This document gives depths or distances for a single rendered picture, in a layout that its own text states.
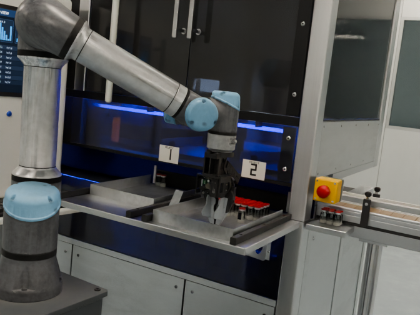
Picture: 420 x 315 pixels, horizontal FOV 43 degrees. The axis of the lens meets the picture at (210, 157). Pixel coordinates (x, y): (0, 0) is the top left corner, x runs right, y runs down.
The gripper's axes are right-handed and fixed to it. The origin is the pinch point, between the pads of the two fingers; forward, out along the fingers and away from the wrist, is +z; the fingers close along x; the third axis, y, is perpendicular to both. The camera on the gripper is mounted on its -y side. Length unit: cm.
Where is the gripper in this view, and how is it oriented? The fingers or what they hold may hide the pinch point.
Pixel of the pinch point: (216, 222)
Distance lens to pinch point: 145.1
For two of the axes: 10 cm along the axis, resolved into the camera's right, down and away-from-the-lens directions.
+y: -4.9, 0.7, -8.7
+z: -1.0, 9.9, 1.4
